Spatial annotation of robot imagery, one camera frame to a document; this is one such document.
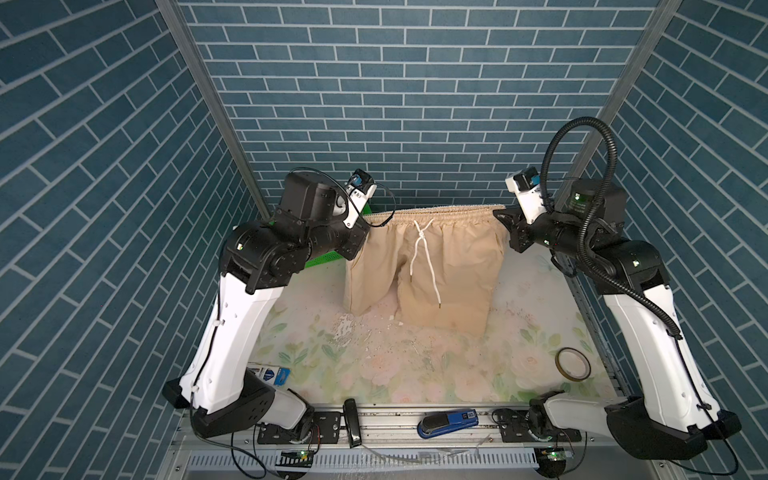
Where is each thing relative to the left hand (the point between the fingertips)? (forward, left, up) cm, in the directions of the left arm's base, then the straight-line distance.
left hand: (361, 220), depth 59 cm
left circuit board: (-35, +18, -47) cm, 61 cm away
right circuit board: (-37, -45, -45) cm, 74 cm away
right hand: (+3, -28, +2) cm, 28 cm away
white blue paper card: (-17, +26, -43) cm, 53 cm away
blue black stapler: (-30, -16, -39) cm, 52 cm away
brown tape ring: (-14, -54, -43) cm, 70 cm away
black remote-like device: (-27, +4, -41) cm, 50 cm away
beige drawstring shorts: (0, -19, -15) cm, 25 cm away
